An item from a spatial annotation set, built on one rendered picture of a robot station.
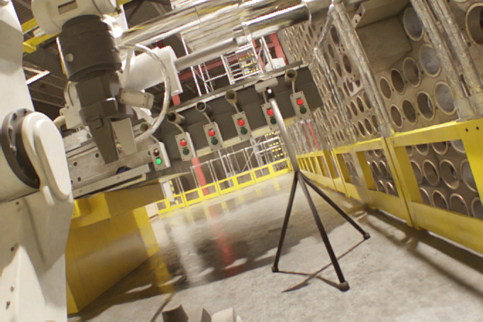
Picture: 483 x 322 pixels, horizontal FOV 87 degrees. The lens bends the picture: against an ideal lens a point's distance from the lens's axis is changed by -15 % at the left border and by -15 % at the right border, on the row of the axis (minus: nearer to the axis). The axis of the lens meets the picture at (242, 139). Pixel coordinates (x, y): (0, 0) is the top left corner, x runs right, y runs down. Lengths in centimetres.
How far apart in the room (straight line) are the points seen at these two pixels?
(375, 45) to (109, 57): 210
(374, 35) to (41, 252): 231
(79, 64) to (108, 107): 8
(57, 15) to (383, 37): 220
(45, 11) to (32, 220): 32
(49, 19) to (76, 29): 6
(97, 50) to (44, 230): 28
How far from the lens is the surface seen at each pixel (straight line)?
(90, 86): 45
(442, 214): 109
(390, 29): 247
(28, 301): 49
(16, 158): 52
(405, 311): 85
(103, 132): 43
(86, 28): 48
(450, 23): 78
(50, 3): 52
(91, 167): 209
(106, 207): 177
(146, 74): 210
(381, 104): 125
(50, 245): 54
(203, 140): 175
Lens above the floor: 46
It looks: 6 degrees up
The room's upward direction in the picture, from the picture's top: 19 degrees counter-clockwise
